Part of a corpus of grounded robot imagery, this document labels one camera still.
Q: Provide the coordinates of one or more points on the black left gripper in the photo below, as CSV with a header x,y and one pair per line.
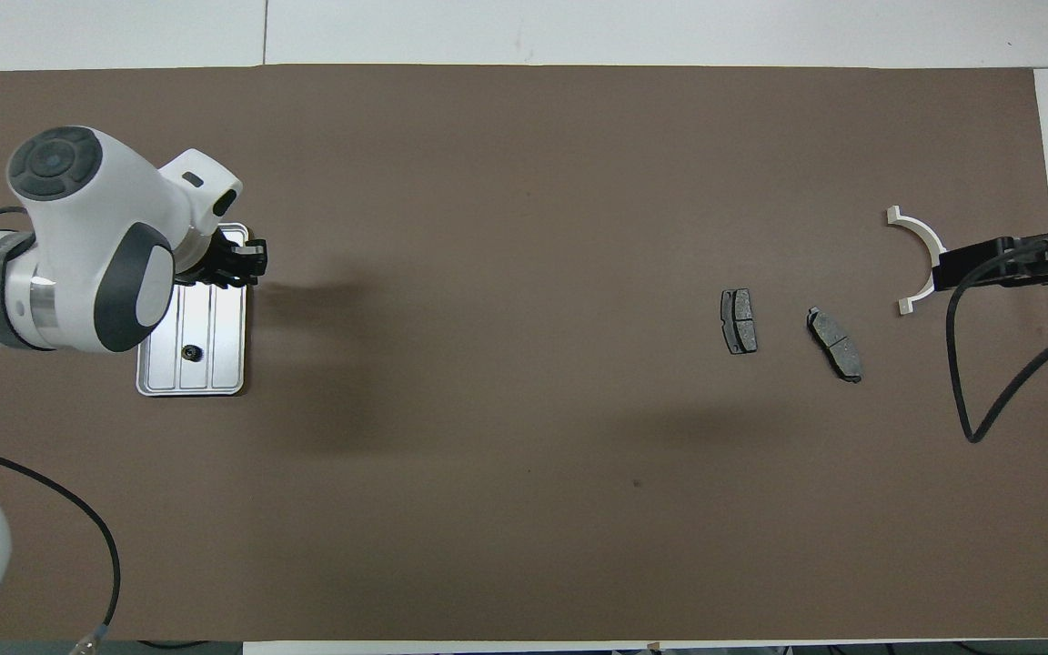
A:
x,y
210,259

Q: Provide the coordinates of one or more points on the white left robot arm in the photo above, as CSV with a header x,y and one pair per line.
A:
x,y
78,227

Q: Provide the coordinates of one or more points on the silver metal tray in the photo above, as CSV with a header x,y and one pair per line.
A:
x,y
215,346

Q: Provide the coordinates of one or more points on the dark grey curved brake pad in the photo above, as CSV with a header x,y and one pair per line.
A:
x,y
835,346

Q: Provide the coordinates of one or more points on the dark grey rectangular brake pad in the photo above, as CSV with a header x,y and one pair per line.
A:
x,y
740,321

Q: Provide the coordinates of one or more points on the brown table mat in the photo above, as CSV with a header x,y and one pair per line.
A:
x,y
579,182

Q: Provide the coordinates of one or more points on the white curved plastic bracket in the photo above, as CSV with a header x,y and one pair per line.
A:
x,y
920,232

